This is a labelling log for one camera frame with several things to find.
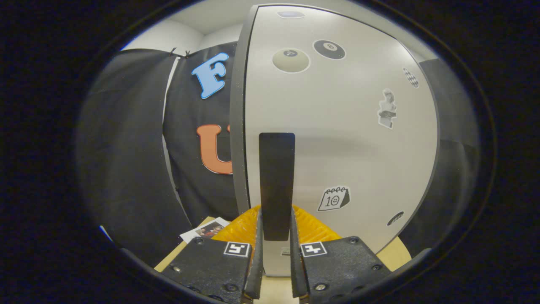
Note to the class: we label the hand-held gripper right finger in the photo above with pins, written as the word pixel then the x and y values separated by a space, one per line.
pixel 295 266

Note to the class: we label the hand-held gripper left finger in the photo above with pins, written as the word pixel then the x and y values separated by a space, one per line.
pixel 258 261

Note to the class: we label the light grey shoe cabinet door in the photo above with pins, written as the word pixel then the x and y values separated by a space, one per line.
pixel 337 139

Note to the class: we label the dark grey shoe cabinet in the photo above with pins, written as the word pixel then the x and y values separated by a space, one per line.
pixel 237 126

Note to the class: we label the white book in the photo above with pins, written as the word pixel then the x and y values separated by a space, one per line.
pixel 206 230

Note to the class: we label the black backdrop cloth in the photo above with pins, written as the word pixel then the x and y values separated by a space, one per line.
pixel 126 147

